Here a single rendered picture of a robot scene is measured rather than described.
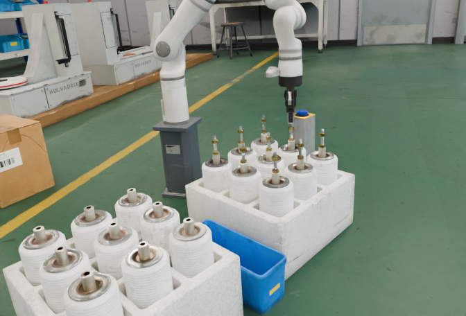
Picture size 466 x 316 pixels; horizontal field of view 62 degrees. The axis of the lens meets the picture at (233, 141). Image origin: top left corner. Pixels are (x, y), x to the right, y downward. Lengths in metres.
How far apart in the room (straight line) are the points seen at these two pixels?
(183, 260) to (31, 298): 0.32
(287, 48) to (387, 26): 5.07
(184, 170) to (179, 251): 0.69
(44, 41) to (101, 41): 0.59
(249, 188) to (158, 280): 0.43
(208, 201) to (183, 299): 0.43
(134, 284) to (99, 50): 3.10
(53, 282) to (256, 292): 0.45
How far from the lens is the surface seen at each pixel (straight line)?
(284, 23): 1.20
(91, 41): 3.81
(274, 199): 1.06
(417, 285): 1.19
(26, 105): 2.96
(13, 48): 6.52
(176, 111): 1.49
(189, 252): 0.87
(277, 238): 1.06
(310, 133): 1.49
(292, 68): 1.22
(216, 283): 0.91
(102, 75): 3.80
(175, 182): 1.58
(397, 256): 1.28
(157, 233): 0.96
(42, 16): 3.36
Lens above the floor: 0.73
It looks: 20 degrees down
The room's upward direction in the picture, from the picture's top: 4 degrees counter-clockwise
